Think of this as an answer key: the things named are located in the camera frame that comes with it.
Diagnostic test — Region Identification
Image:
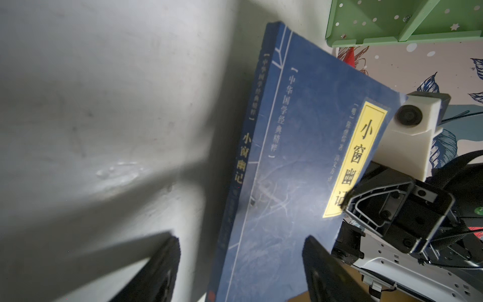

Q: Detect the green wooden shelf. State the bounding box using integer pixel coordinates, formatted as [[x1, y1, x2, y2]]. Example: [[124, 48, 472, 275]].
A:
[[326, 0, 482, 47]]

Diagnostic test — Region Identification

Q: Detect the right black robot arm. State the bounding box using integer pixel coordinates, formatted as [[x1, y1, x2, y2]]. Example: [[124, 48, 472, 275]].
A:
[[332, 151, 482, 301]]

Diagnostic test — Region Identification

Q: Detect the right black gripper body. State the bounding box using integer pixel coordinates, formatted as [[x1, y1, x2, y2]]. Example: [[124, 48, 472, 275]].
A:
[[382, 181, 455, 254]]

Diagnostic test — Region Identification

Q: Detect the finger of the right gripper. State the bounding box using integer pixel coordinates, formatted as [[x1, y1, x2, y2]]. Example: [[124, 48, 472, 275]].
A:
[[332, 221, 366, 264], [342, 166, 415, 230]]

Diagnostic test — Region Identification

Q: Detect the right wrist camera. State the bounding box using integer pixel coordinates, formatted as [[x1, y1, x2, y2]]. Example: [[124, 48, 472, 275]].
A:
[[373, 91, 451, 181]]

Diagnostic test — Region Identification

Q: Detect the red Chuba chips bag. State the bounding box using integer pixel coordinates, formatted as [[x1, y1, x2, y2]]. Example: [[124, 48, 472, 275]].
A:
[[337, 46, 370, 75]]

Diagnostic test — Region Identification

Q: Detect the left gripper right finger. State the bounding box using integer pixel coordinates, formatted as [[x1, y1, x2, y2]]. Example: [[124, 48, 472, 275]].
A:
[[302, 235, 373, 302]]

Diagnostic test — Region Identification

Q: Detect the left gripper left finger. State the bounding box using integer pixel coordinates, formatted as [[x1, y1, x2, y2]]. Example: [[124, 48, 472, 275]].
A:
[[111, 235, 181, 302]]

